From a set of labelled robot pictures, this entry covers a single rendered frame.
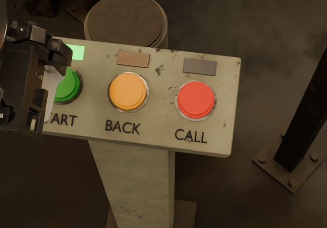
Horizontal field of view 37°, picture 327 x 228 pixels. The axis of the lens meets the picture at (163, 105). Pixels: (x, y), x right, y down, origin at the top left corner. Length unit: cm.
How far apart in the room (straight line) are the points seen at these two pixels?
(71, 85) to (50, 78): 10
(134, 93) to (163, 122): 5
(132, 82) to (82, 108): 6
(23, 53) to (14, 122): 5
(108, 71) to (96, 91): 3
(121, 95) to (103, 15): 21
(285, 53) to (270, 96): 14
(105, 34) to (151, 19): 7
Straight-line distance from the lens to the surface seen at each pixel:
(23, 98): 35
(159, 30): 69
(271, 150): 118
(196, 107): 53
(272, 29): 138
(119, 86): 54
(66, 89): 55
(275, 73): 130
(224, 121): 54
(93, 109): 55
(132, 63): 55
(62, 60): 40
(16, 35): 37
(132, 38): 69
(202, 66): 54
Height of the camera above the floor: 107
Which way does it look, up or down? 61 degrees down
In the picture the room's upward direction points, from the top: 1 degrees counter-clockwise
